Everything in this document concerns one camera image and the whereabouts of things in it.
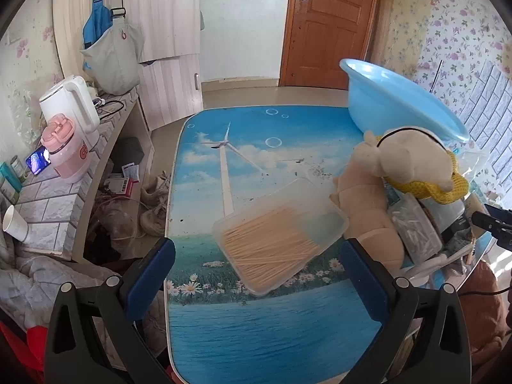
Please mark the red and white box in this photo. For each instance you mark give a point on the red and white box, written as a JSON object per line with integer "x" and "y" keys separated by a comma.
{"x": 120, "y": 186}

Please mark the clear bag of cotton swabs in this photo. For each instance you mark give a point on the clear bag of cotton swabs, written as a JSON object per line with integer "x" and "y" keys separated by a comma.
{"x": 412, "y": 220}

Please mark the blue apron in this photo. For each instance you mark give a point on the blue apron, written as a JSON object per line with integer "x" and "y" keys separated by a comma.
{"x": 98, "y": 8}

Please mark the teal capped white container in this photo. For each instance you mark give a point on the teal capped white container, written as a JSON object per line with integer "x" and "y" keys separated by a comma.
{"x": 8, "y": 186}

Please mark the white suction hook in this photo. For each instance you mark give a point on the white suction hook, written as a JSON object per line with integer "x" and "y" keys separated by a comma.
{"x": 434, "y": 263}

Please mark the beige plush toy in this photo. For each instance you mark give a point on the beige plush toy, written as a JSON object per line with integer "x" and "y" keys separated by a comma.
{"x": 368, "y": 208}

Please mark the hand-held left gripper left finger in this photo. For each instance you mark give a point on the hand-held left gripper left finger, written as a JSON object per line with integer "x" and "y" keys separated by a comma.
{"x": 152, "y": 280}

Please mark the light wooden wardrobe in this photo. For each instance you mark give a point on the light wooden wardrobe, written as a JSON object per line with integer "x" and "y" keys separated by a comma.
{"x": 168, "y": 8}

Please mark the beige shoe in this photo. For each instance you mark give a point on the beige shoe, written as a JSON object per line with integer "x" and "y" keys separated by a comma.
{"x": 154, "y": 194}
{"x": 154, "y": 222}

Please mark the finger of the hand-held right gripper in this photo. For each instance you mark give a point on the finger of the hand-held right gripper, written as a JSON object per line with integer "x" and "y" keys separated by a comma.
{"x": 494, "y": 220}

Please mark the brown cloth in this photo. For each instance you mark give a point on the brown cloth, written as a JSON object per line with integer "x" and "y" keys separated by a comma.
{"x": 484, "y": 312}

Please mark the large clear plastic box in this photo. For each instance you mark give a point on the large clear plastic box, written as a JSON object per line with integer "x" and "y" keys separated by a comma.
{"x": 272, "y": 244}

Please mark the smartphone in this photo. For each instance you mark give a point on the smartphone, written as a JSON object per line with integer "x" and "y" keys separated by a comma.
{"x": 38, "y": 162}

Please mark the brown wooden door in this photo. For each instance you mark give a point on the brown wooden door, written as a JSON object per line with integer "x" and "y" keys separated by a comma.
{"x": 328, "y": 28}

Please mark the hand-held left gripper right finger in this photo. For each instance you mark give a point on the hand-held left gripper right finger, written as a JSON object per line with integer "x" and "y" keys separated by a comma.
{"x": 362, "y": 280}

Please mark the white electric kettle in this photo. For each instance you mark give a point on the white electric kettle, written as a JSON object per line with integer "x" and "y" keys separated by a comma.
{"x": 72, "y": 104}

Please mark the grey tote bag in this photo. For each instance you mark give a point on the grey tote bag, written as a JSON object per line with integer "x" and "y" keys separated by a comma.
{"x": 112, "y": 60}

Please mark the light blue plastic basin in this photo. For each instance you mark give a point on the light blue plastic basin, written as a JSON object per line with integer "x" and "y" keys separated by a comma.
{"x": 384, "y": 96}

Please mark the brick pattern counter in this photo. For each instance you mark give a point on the brick pattern counter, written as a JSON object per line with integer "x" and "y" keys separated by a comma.
{"x": 52, "y": 204}

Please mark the green quilted jacket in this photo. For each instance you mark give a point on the green quilted jacket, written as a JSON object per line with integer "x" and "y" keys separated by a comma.
{"x": 203, "y": 20}

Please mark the red cloth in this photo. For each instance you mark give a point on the red cloth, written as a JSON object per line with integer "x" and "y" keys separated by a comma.
{"x": 24, "y": 348}

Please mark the pink kitchen appliance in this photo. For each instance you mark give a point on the pink kitchen appliance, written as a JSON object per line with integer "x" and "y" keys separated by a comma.
{"x": 64, "y": 152}

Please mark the white paper cup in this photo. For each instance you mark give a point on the white paper cup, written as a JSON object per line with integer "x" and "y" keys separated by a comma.
{"x": 16, "y": 226}

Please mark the grey quilt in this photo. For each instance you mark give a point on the grey quilt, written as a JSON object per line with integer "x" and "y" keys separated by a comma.
{"x": 24, "y": 276}

